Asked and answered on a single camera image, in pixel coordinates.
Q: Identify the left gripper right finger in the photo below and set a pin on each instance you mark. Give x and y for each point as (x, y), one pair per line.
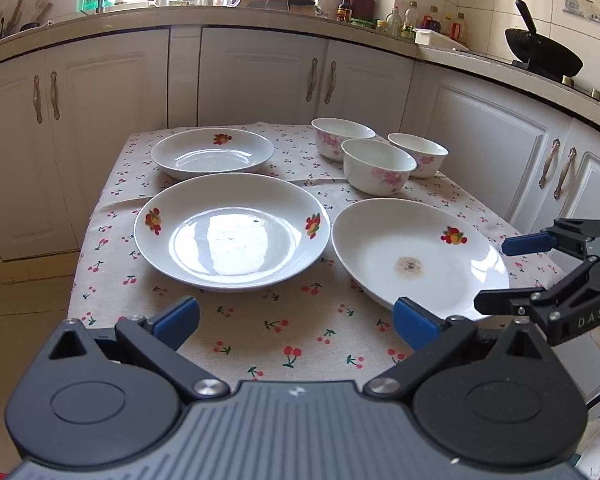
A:
(437, 344)

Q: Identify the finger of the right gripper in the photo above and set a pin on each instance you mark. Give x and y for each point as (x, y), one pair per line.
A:
(529, 244)
(511, 301)

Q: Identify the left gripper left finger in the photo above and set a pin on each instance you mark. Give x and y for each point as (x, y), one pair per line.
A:
(153, 344)

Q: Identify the white plate with stain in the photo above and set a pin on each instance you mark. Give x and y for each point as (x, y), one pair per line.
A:
(399, 248)

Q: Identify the large white plate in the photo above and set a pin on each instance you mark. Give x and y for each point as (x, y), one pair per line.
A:
(232, 232)

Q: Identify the floral bowl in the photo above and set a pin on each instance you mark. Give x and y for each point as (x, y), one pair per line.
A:
(428, 154)
(376, 168)
(330, 133)

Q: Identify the white kitchen cabinets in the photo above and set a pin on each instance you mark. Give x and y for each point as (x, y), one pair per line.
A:
(81, 107)

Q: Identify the black wok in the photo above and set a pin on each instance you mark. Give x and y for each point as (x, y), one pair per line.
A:
(539, 54)

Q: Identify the white tray on counter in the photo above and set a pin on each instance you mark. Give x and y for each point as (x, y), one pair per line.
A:
(431, 38)

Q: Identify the clear oil bottle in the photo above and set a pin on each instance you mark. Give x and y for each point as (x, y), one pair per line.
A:
(394, 23)

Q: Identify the dark sauce bottle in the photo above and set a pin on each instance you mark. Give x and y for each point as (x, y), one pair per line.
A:
(344, 11)

